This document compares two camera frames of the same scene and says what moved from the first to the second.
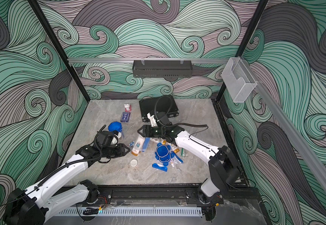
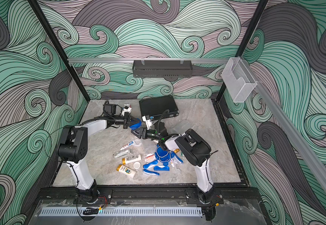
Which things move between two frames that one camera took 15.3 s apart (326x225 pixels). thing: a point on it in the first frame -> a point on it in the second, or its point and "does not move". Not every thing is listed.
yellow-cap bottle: [138, 144] -> [131, 159]
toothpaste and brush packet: [175, 159] does not move
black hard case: [166, 104] does not move
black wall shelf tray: [162, 68] does not move
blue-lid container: [115, 125] -> [136, 125]
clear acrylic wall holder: [239, 81] does not move
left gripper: [121, 150] -> [128, 120]
